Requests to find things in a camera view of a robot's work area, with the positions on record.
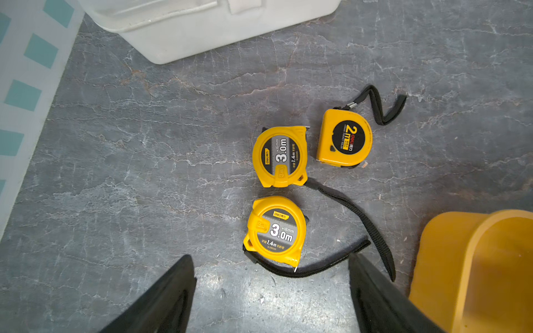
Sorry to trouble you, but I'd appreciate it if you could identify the yellow tape measure front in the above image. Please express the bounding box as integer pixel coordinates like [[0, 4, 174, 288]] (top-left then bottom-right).
[[242, 196, 371, 278]]

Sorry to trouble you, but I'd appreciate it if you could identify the yellow plastic tray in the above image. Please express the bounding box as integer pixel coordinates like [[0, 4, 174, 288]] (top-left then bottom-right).
[[409, 210, 532, 332]]

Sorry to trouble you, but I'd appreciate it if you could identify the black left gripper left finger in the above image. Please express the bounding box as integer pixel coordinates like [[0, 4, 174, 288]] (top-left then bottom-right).
[[101, 255, 197, 332]]

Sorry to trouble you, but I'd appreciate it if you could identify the white plastic storage case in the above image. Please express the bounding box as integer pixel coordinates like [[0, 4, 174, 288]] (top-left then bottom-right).
[[80, 0, 341, 65]]

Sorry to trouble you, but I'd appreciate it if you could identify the yellow tape measure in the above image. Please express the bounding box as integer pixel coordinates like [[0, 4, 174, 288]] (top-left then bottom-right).
[[252, 126, 396, 280], [242, 196, 371, 278], [316, 85, 408, 168]]

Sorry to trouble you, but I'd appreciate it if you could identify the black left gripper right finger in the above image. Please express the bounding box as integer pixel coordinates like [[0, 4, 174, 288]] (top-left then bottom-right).
[[348, 254, 443, 332]]

